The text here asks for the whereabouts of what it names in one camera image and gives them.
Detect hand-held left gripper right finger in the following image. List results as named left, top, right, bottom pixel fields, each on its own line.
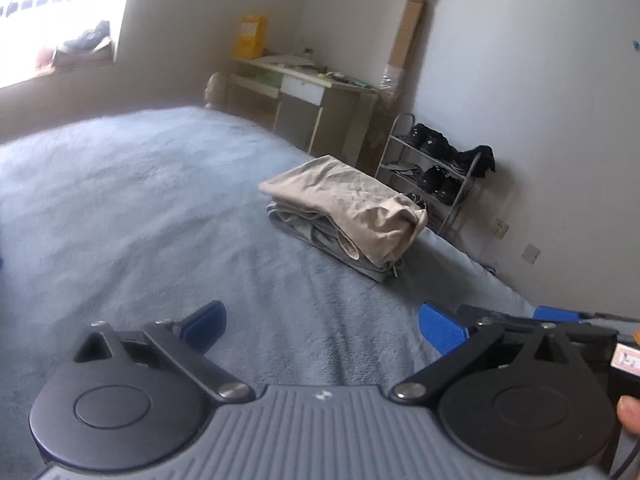
left=390, top=302, right=583, bottom=405

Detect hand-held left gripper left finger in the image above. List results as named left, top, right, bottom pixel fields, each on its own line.
left=72, top=300, right=257, bottom=405

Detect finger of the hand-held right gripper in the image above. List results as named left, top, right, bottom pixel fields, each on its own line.
left=457, top=304, right=540, bottom=332
left=533, top=305, right=640, bottom=326

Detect beige pants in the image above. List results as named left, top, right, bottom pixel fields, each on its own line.
left=258, top=155, right=429, bottom=267

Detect person's right hand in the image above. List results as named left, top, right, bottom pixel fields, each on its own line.
left=616, top=395, right=640, bottom=436

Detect metal shoe rack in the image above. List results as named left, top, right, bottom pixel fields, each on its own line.
left=375, top=112, right=483, bottom=238

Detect black shoe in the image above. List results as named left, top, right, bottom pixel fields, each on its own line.
left=422, top=132, right=465, bottom=162
left=407, top=124, right=443, bottom=150
left=419, top=165, right=463, bottom=206

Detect folded grey garment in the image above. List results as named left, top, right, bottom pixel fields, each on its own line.
left=266, top=200, right=406, bottom=283

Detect black cloth on rack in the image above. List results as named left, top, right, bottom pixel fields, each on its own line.
left=452, top=145, right=497, bottom=179

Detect flat grey slipper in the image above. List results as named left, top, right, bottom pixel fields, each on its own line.
left=382, top=160, right=422, bottom=177

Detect round pale object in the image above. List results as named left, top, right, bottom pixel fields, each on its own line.
left=206, top=72, right=227, bottom=111

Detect wooden desk with drawer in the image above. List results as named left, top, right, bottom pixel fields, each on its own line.
left=227, top=52, right=387, bottom=171

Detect small desk clutter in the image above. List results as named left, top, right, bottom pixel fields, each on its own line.
left=320, top=71, right=382, bottom=93

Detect white paper sheets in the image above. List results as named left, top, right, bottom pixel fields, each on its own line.
left=260, top=51, right=326, bottom=69

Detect tall cardboard box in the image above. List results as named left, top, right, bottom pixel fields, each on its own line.
left=380, top=0, right=426, bottom=96

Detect yellow box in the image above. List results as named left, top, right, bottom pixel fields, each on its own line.
left=234, top=14, right=269, bottom=59

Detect dark cloth on windowsill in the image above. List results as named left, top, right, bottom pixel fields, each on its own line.
left=62, top=20, right=112, bottom=55

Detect bright window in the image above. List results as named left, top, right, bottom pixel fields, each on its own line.
left=0, top=0, right=138, bottom=91

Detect black cable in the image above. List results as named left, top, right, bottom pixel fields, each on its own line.
left=609, top=432, right=640, bottom=479

